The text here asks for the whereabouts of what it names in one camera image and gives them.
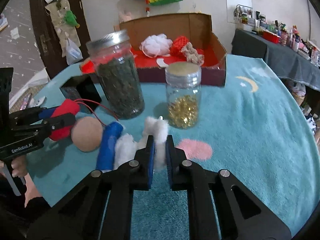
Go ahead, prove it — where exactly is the red plush ball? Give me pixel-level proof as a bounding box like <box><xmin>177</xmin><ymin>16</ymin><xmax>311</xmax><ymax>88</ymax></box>
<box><xmin>49</xmin><ymin>99</ymin><xmax>80</xmax><ymax>141</ymax></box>

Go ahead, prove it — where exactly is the round tan sponge pad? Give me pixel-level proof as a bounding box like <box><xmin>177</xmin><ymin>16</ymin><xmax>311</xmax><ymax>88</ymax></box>
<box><xmin>71</xmin><ymin>116</ymin><xmax>103</xmax><ymax>152</ymax></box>

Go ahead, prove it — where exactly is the white cotton wad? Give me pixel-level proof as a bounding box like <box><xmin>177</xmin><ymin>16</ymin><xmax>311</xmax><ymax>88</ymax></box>
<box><xmin>138</xmin><ymin>116</ymin><xmax>169</xmax><ymax>170</ymax></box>

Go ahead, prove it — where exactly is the blue felt roll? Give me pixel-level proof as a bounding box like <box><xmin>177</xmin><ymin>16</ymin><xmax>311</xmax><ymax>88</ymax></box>
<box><xmin>96</xmin><ymin>122</ymin><xmax>123</xmax><ymax>172</ymax></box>

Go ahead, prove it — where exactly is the person's left hand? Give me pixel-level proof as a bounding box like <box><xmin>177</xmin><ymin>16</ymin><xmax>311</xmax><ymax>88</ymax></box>
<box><xmin>11</xmin><ymin>155</ymin><xmax>28</xmax><ymax>178</ymax></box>

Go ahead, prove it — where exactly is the white cotton piece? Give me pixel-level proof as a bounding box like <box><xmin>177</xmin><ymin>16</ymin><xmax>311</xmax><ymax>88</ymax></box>
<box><xmin>113</xmin><ymin>133</ymin><xmax>137</xmax><ymax>170</ymax></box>

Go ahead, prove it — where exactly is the colourful printed black box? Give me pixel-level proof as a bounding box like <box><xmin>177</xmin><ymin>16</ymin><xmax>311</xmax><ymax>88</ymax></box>
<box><xmin>60</xmin><ymin>74</ymin><xmax>101</xmax><ymax>110</ymax></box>

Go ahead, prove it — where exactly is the dark brown door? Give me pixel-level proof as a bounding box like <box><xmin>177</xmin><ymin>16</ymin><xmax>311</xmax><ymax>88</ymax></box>
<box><xmin>29</xmin><ymin>0</ymin><xmax>90</xmax><ymax>79</ymax></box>

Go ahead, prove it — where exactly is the white plastic bag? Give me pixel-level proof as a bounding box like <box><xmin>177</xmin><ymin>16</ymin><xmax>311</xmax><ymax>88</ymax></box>
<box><xmin>66</xmin><ymin>38</ymin><xmax>83</xmax><ymax>66</ymax></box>

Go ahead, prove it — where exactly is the teal fleece blanket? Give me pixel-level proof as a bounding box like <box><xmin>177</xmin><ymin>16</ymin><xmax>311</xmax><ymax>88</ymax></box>
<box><xmin>27</xmin><ymin>55</ymin><xmax>319</xmax><ymax>239</ymax></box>

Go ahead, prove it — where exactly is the small jar of gold beads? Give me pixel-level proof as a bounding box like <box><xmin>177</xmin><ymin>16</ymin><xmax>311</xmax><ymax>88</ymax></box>
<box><xmin>165</xmin><ymin>62</ymin><xmax>201</xmax><ymax>129</ymax></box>

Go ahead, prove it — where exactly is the tall jar of dark herbs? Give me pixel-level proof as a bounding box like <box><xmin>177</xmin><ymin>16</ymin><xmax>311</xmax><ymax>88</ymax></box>
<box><xmin>86</xmin><ymin>29</ymin><xmax>145</xmax><ymax>119</ymax></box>

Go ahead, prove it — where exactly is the green plush toy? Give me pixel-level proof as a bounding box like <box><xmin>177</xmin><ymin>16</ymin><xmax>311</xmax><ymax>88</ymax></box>
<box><xmin>64</xmin><ymin>10</ymin><xmax>80</xmax><ymax>28</ymax></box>

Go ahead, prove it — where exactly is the beige knitted cloth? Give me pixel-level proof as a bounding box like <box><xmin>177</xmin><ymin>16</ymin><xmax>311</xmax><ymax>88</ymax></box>
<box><xmin>181</xmin><ymin>42</ymin><xmax>204</xmax><ymax>66</ymax></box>

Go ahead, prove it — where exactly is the white mesh bath pouf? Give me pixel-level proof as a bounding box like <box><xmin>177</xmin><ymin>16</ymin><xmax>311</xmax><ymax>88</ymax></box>
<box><xmin>139</xmin><ymin>34</ymin><xmax>173</xmax><ymax>58</ymax></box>

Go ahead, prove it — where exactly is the red crochet scrubber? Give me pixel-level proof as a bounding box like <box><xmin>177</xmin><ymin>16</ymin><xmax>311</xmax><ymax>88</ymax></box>
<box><xmin>170</xmin><ymin>36</ymin><xmax>189</xmax><ymax>57</ymax></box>

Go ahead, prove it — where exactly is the cardboard box red lining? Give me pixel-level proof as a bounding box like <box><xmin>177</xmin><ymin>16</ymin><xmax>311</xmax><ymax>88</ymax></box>
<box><xmin>80</xmin><ymin>12</ymin><xmax>228</xmax><ymax>87</ymax></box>

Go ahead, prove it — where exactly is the pink plush toy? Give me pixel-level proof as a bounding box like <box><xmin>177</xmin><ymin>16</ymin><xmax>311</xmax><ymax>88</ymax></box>
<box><xmin>118</xmin><ymin>11</ymin><xmax>133</xmax><ymax>23</ymax></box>

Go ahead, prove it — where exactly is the grey cloth side table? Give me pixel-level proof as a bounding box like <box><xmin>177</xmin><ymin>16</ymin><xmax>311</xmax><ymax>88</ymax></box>
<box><xmin>232</xmin><ymin>29</ymin><xmax>320</xmax><ymax>91</ymax></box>

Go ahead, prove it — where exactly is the red plastic basket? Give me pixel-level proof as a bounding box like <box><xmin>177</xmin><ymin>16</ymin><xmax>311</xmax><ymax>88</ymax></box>
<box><xmin>263</xmin><ymin>30</ymin><xmax>280</xmax><ymax>44</ymax></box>

